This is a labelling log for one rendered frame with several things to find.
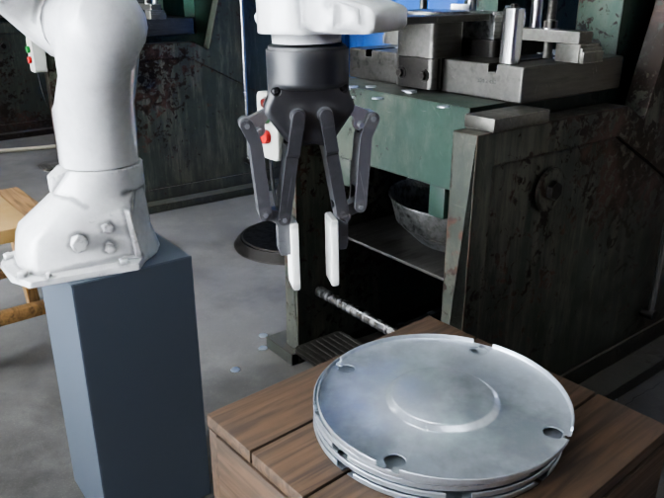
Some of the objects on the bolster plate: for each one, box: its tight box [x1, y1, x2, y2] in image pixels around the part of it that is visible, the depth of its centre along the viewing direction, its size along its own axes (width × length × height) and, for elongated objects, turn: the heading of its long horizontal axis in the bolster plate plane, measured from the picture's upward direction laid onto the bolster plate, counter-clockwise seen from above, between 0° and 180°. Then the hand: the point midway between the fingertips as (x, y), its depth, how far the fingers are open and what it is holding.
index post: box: [499, 3, 526, 65], centre depth 114 cm, size 3×3×10 cm
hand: (312, 252), depth 69 cm, fingers open, 3 cm apart
